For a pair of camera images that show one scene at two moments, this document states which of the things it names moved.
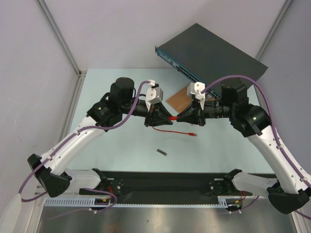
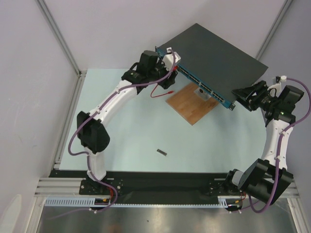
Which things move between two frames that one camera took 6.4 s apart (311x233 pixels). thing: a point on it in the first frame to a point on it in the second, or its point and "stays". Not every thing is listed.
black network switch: (205, 58) stays
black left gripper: (158, 115) to (165, 83)
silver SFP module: (162, 152) stays
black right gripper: (199, 114) to (254, 94)
